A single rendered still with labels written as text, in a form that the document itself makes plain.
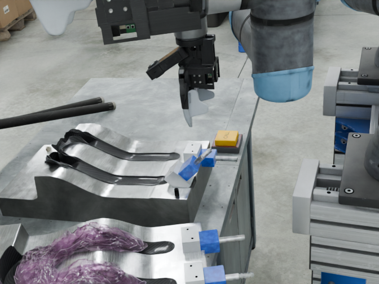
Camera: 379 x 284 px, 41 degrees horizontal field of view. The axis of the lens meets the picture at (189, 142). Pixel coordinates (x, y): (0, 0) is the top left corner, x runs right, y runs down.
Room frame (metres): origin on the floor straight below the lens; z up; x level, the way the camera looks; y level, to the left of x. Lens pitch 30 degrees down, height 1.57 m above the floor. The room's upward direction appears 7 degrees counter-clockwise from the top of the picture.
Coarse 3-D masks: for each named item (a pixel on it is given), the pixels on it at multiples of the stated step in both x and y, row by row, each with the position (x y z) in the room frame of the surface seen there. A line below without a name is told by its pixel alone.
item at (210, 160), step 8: (192, 144) 1.12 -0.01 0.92; (200, 144) 1.11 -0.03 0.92; (184, 152) 1.08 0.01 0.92; (192, 152) 1.08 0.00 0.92; (200, 152) 1.10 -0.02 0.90; (216, 152) 1.09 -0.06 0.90; (184, 160) 1.08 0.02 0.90; (208, 160) 1.07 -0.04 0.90; (216, 160) 1.08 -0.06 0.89; (224, 160) 1.07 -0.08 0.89; (232, 160) 1.06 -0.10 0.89
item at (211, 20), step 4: (224, 12) 5.20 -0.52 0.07; (228, 12) 5.37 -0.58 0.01; (208, 16) 4.97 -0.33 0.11; (212, 16) 4.96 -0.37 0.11; (216, 16) 4.95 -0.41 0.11; (220, 16) 5.01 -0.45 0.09; (224, 16) 5.19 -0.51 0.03; (208, 20) 4.97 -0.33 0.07; (212, 20) 4.96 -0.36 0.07; (216, 20) 4.95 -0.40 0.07; (220, 20) 5.00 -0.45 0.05; (208, 24) 4.97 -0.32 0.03; (212, 24) 4.96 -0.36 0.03; (216, 24) 4.95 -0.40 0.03; (220, 24) 4.98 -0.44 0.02
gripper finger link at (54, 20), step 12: (36, 0) 0.54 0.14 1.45; (48, 0) 0.54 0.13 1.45; (60, 0) 0.54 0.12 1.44; (72, 0) 0.55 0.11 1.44; (84, 0) 0.55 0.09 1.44; (36, 12) 0.54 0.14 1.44; (48, 12) 0.54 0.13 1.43; (60, 12) 0.54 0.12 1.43; (48, 24) 0.54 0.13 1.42; (60, 24) 0.54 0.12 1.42
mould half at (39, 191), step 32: (96, 128) 1.24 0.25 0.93; (32, 160) 1.23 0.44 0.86; (96, 160) 1.11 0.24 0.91; (32, 192) 1.07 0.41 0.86; (64, 192) 1.01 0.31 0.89; (96, 192) 0.99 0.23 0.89; (128, 192) 0.99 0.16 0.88; (160, 192) 0.96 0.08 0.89; (192, 192) 0.97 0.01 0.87; (160, 224) 0.94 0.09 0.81
